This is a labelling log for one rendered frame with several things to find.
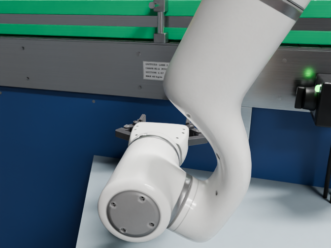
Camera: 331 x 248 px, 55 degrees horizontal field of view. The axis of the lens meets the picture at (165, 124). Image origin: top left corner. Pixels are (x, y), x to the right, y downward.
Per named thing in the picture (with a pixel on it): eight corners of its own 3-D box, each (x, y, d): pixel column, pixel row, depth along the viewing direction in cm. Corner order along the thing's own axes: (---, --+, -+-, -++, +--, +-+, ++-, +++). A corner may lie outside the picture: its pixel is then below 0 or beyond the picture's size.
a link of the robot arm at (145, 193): (194, 157, 47) (138, 127, 46) (190, 208, 34) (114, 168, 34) (167, 200, 49) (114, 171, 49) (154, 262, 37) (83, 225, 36)
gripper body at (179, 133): (121, 176, 51) (135, 148, 62) (184, 181, 50) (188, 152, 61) (120, 132, 49) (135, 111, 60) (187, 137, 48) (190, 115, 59)
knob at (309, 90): (312, 107, 62) (293, 105, 62) (315, 83, 60) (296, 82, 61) (314, 114, 58) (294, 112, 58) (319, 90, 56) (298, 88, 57)
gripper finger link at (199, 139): (163, 146, 55) (165, 135, 61) (209, 149, 55) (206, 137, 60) (164, 140, 55) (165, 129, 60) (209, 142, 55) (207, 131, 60)
